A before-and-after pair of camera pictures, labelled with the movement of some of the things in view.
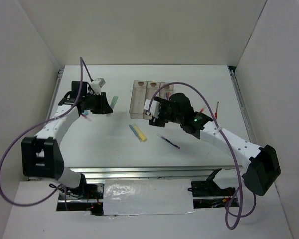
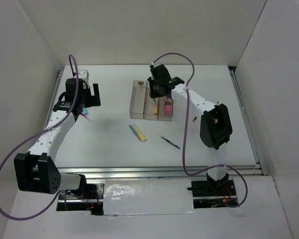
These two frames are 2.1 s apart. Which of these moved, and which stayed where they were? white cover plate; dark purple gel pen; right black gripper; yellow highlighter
Moved: right black gripper
Stayed: yellow highlighter; dark purple gel pen; white cover plate
